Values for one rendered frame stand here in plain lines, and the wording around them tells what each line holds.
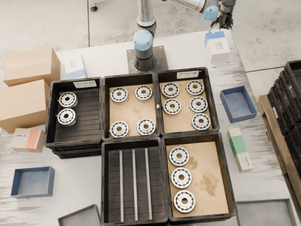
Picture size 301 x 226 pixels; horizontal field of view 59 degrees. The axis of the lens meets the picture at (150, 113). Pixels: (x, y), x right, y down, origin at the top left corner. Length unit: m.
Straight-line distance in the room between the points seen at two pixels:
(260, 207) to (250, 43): 1.89
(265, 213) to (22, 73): 1.61
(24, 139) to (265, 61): 2.26
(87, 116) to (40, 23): 2.06
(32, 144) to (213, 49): 1.26
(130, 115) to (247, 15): 2.13
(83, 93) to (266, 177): 1.14
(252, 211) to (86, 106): 1.07
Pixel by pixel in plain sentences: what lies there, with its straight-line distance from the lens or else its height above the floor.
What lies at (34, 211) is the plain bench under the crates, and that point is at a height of 0.70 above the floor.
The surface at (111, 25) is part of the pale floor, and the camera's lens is 3.17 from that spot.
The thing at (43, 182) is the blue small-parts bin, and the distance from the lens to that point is 1.66.
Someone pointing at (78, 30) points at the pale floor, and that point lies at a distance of 3.22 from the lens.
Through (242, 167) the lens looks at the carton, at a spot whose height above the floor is 0.76.
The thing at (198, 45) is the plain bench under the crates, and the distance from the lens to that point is 1.97.
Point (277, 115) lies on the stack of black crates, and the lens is 2.39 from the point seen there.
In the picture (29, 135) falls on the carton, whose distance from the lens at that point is 1.72.
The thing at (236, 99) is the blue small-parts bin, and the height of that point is 0.70.
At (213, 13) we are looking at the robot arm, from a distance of 1.45.
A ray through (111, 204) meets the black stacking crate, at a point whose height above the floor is 0.83.
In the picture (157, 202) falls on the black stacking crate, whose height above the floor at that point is 0.83.
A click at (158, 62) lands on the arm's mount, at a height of 0.75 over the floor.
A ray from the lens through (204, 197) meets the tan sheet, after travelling 1.38.
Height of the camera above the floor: 2.18
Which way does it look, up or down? 62 degrees down
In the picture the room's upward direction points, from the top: 7 degrees counter-clockwise
